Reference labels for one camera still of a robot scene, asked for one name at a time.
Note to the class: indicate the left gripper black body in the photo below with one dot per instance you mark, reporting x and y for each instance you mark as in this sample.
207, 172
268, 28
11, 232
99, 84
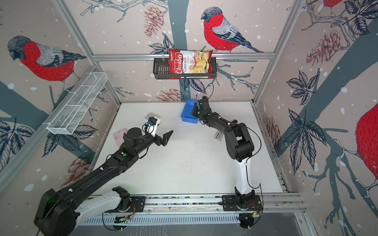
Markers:
148, 140

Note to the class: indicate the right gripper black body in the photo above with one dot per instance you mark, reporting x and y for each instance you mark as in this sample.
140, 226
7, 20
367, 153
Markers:
196, 113

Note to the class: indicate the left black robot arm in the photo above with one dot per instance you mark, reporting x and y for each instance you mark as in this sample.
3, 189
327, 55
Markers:
59, 212

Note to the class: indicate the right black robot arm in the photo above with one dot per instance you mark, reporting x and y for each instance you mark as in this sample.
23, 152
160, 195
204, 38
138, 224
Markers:
239, 146

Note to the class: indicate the blue plastic bin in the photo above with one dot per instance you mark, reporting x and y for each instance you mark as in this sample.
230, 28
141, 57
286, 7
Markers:
186, 115

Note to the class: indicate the small white square box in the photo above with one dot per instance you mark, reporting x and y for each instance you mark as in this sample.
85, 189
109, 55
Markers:
153, 119

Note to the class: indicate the grey black stapler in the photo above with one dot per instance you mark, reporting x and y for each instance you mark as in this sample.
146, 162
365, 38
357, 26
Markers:
218, 135

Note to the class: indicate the pink flat object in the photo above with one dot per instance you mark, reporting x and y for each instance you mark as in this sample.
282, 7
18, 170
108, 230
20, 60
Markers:
118, 136

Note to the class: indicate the red cassava chips bag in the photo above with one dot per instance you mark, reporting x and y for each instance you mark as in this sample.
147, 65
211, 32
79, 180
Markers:
190, 62

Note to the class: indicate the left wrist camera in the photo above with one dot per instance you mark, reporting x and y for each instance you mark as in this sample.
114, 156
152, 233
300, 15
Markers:
151, 125

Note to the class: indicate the black wire wall basket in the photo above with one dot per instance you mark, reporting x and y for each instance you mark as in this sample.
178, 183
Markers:
161, 70

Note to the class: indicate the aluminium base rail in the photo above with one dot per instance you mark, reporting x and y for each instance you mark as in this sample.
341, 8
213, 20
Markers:
189, 204

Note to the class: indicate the white mesh wall shelf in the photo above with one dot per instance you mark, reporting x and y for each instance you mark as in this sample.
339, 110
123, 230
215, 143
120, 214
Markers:
73, 111

